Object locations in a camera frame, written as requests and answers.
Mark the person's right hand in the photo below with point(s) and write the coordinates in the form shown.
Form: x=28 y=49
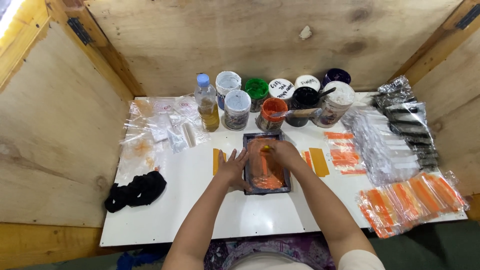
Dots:
x=283 y=153

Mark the person's left hand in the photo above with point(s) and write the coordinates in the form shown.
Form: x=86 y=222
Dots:
x=230 y=170

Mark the person's right fingers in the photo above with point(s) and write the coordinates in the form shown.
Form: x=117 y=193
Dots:
x=269 y=149

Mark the dark screen printing frame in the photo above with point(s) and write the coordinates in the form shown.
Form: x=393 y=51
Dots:
x=268 y=180

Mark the orange paint jar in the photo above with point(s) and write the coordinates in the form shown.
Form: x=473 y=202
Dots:
x=272 y=122

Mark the orange tape strip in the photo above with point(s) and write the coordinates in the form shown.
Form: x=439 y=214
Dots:
x=308 y=159

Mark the wide yellow tape strip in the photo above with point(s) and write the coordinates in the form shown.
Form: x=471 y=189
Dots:
x=318 y=162

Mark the white paint jar printed label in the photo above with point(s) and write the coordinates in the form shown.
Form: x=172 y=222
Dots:
x=237 y=108

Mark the narrow yellow tape strip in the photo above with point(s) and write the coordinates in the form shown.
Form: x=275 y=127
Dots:
x=216 y=163

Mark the green lidded paint jar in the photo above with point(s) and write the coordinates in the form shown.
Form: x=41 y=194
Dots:
x=257 y=90

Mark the black paint jar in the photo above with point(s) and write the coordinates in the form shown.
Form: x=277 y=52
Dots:
x=302 y=98

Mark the large white-lidded jar with handwriting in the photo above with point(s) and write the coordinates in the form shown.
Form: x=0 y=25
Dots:
x=282 y=89

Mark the clear bags with orange prints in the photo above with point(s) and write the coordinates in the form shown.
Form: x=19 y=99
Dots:
x=343 y=153

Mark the plastic bottle with yellow liquid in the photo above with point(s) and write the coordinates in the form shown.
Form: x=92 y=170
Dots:
x=208 y=107

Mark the small white-lidded jar with handwriting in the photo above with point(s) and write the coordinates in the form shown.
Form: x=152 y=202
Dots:
x=307 y=81

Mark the white paint jar plain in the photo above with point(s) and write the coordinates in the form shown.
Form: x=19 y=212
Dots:
x=228 y=83

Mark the large open white paint jar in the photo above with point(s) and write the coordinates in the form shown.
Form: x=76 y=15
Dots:
x=335 y=105

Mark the black stirring stick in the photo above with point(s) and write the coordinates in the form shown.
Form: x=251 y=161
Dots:
x=327 y=92

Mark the purple patterned garment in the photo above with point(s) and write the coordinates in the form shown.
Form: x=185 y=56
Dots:
x=270 y=245

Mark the dark blue paint jar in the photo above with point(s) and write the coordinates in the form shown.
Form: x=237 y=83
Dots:
x=336 y=76

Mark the stack of white-strip clear bags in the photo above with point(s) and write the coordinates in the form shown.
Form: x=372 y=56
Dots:
x=382 y=150

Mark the heap of crumpled clear bags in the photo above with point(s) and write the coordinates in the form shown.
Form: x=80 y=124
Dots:
x=153 y=131

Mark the white putty lump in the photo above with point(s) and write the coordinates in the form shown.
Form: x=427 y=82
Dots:
x=305 y=33

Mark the black cloth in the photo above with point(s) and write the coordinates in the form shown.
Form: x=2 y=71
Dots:
x=137 y=191

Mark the stack of black-strip clear bags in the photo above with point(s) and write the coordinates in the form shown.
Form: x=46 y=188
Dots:
x=410 y=123

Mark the pile of orange printed bags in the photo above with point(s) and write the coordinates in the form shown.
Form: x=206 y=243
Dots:
x=408 y=200

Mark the blue fabric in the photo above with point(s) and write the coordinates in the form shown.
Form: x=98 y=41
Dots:
x=140 y=260

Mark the black door hinge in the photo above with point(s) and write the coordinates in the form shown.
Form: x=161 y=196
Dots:
x=468 y=15
x=79 y=30

